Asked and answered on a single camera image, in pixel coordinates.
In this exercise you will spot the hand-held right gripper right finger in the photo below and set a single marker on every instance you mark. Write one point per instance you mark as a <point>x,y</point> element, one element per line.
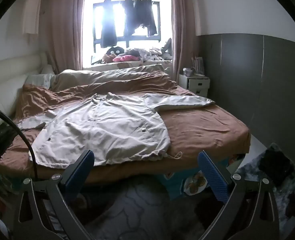
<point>211,172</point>

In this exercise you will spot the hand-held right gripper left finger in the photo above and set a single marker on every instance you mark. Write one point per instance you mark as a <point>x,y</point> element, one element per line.
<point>83,166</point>

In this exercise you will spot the dark clothes pile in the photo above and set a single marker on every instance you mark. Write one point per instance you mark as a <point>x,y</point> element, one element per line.
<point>0,142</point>

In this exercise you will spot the teal cartoon bed sheet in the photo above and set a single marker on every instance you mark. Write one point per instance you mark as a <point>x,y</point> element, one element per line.
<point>187,182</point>

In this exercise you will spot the grey fluffy rug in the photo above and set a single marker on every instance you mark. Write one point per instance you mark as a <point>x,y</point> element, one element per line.
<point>247,170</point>

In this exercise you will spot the brown duvet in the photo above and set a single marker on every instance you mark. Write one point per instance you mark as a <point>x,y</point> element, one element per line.
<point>200,127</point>

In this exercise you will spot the black bag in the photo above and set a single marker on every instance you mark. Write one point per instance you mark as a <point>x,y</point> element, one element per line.
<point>277,165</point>

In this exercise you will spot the white nightstand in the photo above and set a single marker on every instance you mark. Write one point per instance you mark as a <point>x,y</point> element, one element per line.
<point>195,86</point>

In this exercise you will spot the beige blanket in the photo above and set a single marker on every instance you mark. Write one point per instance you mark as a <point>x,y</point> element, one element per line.
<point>87,77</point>

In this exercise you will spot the light patterned pillow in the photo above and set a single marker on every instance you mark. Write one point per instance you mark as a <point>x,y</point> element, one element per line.
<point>41,80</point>

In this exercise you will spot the white pillow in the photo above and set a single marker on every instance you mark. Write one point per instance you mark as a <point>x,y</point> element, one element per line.
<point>47,69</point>

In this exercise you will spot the brown plush toy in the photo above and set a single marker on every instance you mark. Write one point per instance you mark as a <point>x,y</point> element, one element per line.
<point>107,58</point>

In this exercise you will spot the pink cushion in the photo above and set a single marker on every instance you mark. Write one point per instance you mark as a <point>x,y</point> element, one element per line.
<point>125,58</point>

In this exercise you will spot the white padded headboard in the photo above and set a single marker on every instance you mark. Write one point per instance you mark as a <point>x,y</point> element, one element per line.
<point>7,75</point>

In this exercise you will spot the black plush toy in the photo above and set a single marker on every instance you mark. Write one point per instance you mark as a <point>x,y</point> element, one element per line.
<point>115,51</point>

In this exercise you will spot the grey plush toy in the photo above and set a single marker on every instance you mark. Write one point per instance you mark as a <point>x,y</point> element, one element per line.
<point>168,48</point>

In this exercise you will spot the pink curtain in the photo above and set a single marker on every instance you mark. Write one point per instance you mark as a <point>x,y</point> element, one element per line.
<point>185,30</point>
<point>62,30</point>

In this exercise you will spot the long black hanging garment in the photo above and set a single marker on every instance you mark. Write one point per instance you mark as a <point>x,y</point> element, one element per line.
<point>108,30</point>

